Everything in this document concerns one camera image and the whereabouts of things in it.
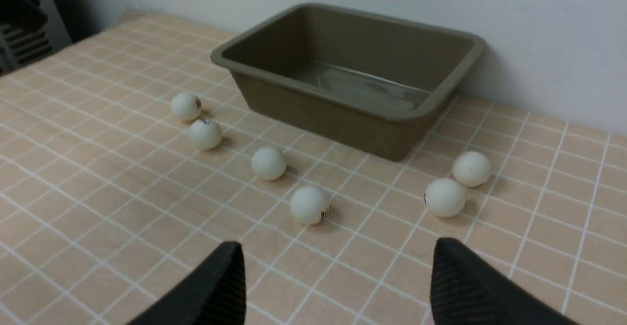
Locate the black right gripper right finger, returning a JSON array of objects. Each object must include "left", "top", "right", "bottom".
[{"left": 430, "top": 237, "right": 576, "bottom": 325}]

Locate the white ball with logo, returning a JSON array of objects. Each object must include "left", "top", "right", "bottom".
[{"left": 190, "top": 119, "right": 222, "bottom": 150}]

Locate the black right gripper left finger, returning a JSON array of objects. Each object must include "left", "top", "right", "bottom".
[{"left": 128, "top": 241, "right": 246, "bottom": 325}]

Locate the grey vented cabinet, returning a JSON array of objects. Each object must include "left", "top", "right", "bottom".
[{"left": 0, "top": 0, "right": 72, "bottom": 75}]

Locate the olive green plastic bin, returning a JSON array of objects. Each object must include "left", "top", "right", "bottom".
[{"left": 211, "top": 2, "right": 486, "bottom": 162}]

